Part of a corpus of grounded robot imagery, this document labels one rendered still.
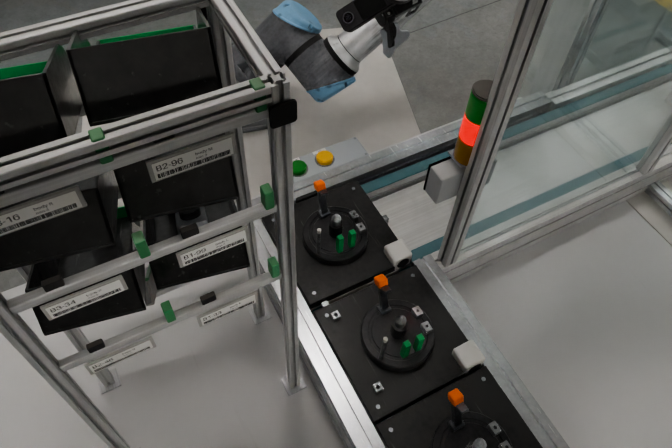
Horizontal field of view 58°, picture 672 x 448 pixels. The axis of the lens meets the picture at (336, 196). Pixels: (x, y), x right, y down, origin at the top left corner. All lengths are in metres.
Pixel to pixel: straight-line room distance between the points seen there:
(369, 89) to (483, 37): 1.79
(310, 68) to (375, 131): 0.27
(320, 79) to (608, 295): 0.84
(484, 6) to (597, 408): 2.75
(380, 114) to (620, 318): 0.79
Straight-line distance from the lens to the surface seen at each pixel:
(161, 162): 0.59
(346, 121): 1.67
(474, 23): 3.58
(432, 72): 3.20
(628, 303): 1.51
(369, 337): 1.17
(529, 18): 0.85
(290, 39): 1.53
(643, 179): 1.66
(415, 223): 1.40
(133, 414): 1.29
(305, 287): 1.23
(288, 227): 0.77
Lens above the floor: 2.05
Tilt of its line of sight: 52 degrees down
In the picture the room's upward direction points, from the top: 3 degrees clockwise
